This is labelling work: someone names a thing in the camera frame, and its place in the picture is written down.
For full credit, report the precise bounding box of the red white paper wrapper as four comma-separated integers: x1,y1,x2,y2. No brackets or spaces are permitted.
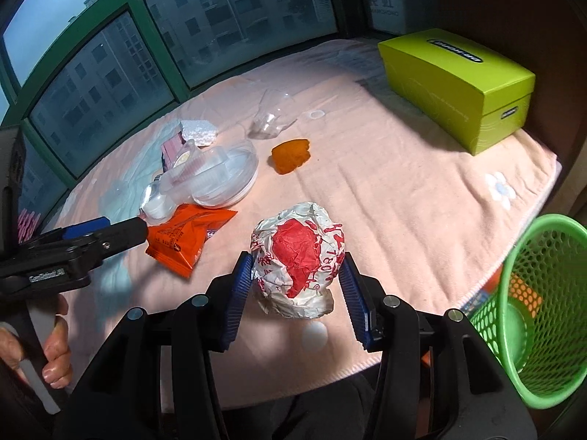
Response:
250,202,345,320

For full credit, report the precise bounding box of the orange snack bag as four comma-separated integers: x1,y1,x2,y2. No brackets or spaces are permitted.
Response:
145,203,237,278

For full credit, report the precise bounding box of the round clear plastic bowl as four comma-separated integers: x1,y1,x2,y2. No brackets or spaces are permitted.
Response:
187,140,259,209

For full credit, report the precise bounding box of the clear rectangular plastic tray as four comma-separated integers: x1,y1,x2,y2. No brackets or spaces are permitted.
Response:
160,147,229,203

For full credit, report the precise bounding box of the person's left hand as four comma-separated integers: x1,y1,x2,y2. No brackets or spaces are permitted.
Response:
0,294,73,389

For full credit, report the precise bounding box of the pink clothes hanger rack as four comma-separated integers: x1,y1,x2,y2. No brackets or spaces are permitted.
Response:
17,209,41,243

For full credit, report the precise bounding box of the clear plastic cup with white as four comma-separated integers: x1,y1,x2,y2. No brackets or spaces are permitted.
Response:
139,179,177,221

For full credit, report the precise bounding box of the orange peel piece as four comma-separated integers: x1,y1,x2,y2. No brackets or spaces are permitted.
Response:
271,139,310,175

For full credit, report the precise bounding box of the round cup with printed lid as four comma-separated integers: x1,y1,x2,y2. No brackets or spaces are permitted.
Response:
172,139,203,173

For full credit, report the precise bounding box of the pink snack packet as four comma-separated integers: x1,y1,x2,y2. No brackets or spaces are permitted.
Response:
161,132,184,172

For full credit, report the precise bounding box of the clear dome plastic cup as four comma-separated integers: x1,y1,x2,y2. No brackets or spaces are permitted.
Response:
248,88,299,139

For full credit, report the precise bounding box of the green mesh waste basket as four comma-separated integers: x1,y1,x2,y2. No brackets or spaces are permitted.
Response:
471,213,586,409

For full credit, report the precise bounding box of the lime green tissue box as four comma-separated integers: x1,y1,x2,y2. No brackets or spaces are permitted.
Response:
378,29,536,155

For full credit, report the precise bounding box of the green window frame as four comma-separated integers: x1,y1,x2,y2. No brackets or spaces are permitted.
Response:
1,0,338,189

